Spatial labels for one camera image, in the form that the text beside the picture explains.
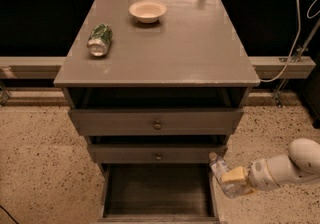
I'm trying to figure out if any green soda can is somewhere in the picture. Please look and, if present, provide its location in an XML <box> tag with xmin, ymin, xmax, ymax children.
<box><xmin>87</xmin><ymin>23</ymin><xmax>113</xmax><ymax>57</ymax></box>

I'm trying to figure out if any white cable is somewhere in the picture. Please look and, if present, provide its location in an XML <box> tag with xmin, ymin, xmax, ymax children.
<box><xmin>259</xmin><ymin>0</ymin><xmax>320</xmax><ymax>84</ymax></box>

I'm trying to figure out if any grey open bottom drawer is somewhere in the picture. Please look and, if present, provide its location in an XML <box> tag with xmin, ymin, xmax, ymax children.
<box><xmin>98</xmin><ymin>164</ymin><xmax>220</xmax><ymax>224</ymax></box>

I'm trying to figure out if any clear plastic water bottle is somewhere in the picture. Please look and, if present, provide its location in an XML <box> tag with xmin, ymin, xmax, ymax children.
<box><xmin>209</xmin><ymin>152</ymin><xmax>252</xmax><ymax>199</ymax></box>

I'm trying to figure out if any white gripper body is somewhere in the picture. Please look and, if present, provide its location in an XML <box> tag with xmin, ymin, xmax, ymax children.
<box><xmin>248</xmin><ymin>159</ymin><xmax>279</xmax><ymax>191</ymax></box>

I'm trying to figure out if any grey wooden drawer cabinet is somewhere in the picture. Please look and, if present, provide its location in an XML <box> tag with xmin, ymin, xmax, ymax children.
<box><xmin>53</xmin><ymin>0</ymin><xmax>261</xmax><ymax>224</ymax></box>

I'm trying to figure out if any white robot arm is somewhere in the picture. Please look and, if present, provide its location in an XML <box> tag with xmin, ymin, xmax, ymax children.
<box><xmin>219</xmin><ymin>138</ymin><xmax>320</xmax><ymax>198</ymax></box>

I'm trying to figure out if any white paper bowl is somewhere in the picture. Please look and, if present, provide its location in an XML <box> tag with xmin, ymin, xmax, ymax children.
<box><xmin>129</xmin><ymin>0</ymin><xmax>167</xmax><ymax>24</ymax></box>

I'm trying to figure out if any grey top drawer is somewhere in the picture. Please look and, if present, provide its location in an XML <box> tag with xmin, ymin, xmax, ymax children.
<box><xmin>69</xmin><ymin>108</ymin><xmax>243</xmax><ymax>136</ymax></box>

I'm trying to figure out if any black floor cable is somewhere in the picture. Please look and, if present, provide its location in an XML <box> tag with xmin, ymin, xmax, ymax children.
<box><xmin>0</xmin><ymin>204</ymin><xmax>20</xmax><ymax>224</ymax></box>

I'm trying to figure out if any grey middle drawer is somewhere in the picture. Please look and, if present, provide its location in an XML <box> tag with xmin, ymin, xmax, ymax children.
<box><xmin>88</xmin><ymin>144</ymin><xmax>227</xmax><ymax>164</ymax></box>

